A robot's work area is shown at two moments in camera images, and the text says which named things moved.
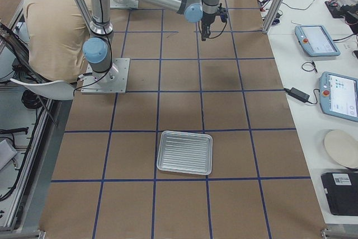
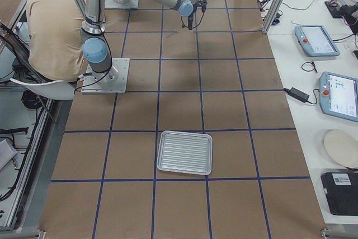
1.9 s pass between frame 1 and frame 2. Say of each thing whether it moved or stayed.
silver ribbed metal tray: stayed
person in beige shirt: stayed
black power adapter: stayed
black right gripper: moved
